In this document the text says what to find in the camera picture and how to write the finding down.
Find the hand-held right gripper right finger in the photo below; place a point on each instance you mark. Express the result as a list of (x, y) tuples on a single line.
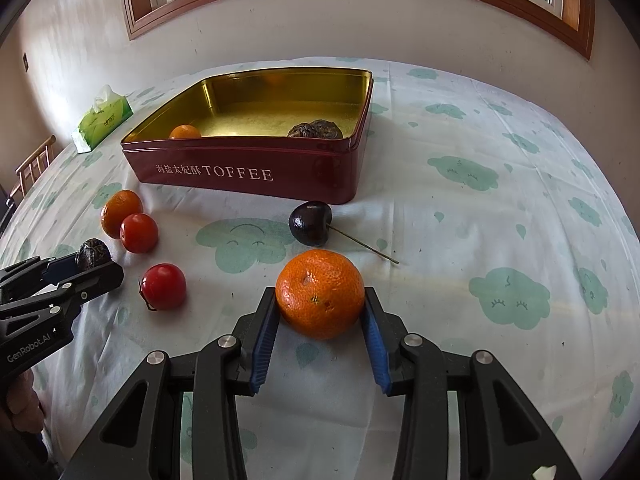
[(375, 350)]

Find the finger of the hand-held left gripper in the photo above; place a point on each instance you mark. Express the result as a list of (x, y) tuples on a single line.
[(107, 276), (62, 266)]

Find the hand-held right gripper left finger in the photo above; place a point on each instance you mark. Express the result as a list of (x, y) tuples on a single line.
[(262, 350)]

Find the red cherry tomato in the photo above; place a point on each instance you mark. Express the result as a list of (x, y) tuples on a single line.
[(140, 233)]

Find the red tomato with calyx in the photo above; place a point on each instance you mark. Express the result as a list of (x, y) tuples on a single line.
[(164, 286)]

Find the small orange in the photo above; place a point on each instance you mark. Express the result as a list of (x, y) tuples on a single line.
[(185, 132), (120, 210)]

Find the large rough mandarin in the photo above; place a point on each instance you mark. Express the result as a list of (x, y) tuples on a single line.
[(320, 292)]

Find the dark cherry with stem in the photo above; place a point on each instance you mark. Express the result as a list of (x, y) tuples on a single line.
[(309, 222)]

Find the red tin box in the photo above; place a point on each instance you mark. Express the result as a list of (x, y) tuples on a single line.
[(225, 172)]

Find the person's left hand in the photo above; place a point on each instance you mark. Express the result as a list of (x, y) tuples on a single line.
[(25, 402)]

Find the black chair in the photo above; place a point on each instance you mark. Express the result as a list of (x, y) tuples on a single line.
[(4, 205)]

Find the wooden chair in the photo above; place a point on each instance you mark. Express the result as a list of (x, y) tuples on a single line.
[(35, 156)]

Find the green tissue pack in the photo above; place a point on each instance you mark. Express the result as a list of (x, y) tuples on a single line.
[(102, 122)]

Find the wooden framed window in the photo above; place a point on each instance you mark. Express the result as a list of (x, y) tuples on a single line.
[(200, 5)]

